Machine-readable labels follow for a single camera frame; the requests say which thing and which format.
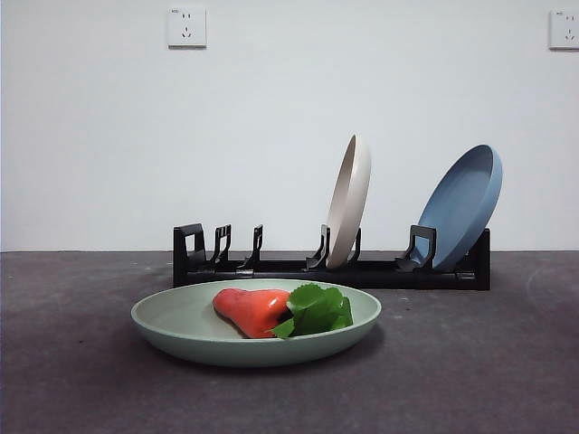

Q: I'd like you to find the blue plate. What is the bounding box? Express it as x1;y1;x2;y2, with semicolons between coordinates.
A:
415;144;503;271

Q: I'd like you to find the green plate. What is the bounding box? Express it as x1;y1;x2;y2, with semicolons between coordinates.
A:
130;278;383;368

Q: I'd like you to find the white wall socket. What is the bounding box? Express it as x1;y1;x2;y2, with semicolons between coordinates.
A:
166;6;207;50
547;9;579;51

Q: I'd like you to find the orange carrot with green leaves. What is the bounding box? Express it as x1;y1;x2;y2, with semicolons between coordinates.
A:
212;282;355;340

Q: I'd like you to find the black plate rack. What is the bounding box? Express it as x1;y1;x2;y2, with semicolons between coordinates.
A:
172;222;491;292

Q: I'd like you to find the beige plate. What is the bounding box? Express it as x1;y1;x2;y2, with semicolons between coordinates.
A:
325;133;373;269

